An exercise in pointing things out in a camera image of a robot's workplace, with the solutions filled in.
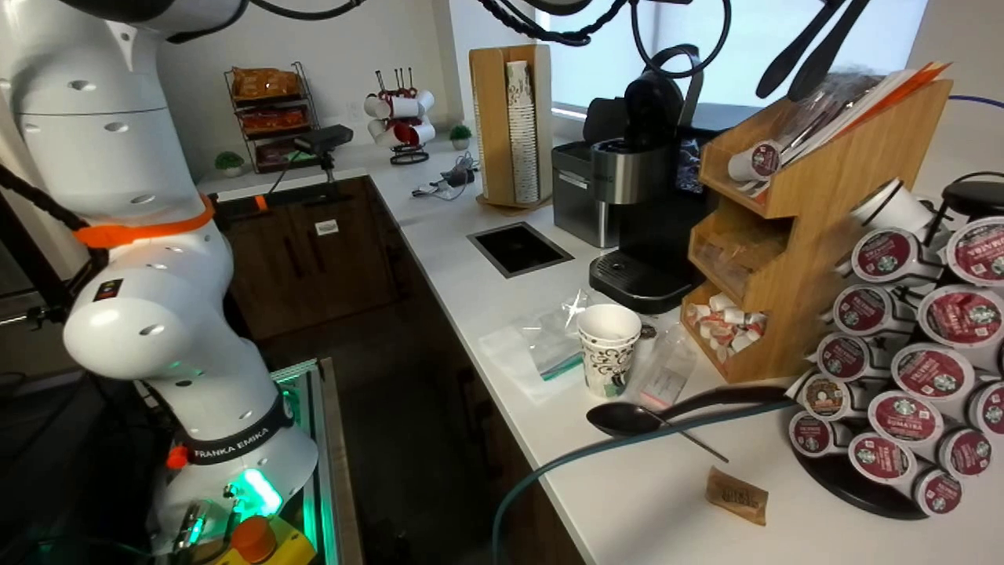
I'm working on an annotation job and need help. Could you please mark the black plastic stirrer utensils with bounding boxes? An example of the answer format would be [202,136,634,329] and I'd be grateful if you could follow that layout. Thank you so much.
[753,0,872,103]

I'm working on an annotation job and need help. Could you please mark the clear plastic bag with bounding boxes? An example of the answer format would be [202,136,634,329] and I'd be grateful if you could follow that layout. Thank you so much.
[483,293,593,406]

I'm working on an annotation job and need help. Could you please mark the silver metal box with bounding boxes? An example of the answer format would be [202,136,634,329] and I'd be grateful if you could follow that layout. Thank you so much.
[550,139,611,252]

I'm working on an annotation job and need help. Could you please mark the grey power adapter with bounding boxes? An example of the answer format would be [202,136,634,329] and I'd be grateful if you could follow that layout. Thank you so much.
[411,154,483,202]

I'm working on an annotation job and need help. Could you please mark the patterned paper cup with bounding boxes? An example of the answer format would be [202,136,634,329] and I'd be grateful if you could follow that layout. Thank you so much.
[574,302,647,402]

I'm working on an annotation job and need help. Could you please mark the white cup stack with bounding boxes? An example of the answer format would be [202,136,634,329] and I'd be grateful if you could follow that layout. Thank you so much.
[505,55,544,204]

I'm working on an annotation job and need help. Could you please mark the black coffee machine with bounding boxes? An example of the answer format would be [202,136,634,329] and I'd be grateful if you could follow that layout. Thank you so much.
[580,42,727,314]

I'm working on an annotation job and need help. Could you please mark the black plastic spoon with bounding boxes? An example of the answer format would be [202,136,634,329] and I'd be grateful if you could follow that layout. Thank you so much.
[585,382,798,439]

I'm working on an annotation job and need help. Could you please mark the dark wood cabinet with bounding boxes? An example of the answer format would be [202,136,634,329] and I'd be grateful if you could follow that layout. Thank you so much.
[202,173,589,565]

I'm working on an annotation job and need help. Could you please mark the white creamer cup pile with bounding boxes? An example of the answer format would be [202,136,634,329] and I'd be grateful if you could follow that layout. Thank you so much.
[686,293,771,364]

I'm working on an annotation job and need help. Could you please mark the brown sugar packets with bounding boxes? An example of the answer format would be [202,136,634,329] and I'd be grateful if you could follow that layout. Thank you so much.
[693,222,787,297]

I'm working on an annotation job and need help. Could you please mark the metal robot cart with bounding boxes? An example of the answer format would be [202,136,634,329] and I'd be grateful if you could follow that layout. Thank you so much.
[265,354,366,565]

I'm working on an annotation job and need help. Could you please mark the thin black stirrer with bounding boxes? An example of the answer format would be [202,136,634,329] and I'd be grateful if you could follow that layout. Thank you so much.
[667,426,732,464]

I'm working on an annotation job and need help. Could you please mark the white coffee pod red lid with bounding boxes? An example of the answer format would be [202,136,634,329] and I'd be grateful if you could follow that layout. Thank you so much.
[725,139,785,188]

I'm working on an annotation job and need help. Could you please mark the brown tea packet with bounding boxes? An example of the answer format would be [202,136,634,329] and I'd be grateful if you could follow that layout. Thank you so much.
[705,464,771,529]

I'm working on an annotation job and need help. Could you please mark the wooden condiment organizer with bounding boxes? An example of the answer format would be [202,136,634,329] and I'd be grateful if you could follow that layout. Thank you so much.
[681,64,957,387]

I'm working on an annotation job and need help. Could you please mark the brown label coffee pod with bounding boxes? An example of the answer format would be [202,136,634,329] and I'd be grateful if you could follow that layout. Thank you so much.
[798,370,857,424]

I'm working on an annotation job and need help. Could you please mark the red label coffee pod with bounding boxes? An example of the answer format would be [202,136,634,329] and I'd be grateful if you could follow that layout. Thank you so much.
[943,216,1004,293]
[849,225,924,284]
[917,283,1004,354]
[913,469,965,520]
[890,343,981,406]
[845,430,924,487]
[813,329,876,387]
[785,409,842,460]
[934,424,998,483]
[965,381,1004,439]
[833,283,901,339]
[857,180,937,239]
[865,389,952,449]

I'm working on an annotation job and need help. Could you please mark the yellow orange button box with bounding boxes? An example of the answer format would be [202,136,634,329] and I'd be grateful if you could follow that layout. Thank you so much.
[213,515,316,565]

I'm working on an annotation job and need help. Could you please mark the white paper packets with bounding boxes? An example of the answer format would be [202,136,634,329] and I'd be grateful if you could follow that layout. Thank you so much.
[777,69,930,163]

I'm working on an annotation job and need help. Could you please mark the black pod carousel rack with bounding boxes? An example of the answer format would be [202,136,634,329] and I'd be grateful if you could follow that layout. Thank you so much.
[781,169,1004,524]

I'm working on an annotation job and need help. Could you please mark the window with white blind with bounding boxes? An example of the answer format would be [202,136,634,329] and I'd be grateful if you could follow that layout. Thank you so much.
[547,0,934,113]

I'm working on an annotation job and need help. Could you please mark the orange packets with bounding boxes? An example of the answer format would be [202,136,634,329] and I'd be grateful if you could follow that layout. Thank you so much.
[849,58,955,123]

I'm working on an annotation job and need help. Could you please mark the wire mug tree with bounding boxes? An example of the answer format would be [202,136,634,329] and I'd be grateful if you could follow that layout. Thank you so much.
[362,65,440,169]

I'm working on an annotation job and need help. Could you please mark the teal cable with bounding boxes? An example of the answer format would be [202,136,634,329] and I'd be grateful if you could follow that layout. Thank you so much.
[486,402,787,565]

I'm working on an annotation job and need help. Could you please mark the black camera on stand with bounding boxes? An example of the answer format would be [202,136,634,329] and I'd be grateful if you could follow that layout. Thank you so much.
[297,123,359,175]

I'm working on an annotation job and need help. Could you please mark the wire snack rack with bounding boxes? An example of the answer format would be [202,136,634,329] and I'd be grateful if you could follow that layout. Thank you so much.
[223,64,316,175]

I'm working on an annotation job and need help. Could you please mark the blue cable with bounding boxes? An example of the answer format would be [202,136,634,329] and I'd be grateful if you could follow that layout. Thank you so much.
[952,91,1004,113]

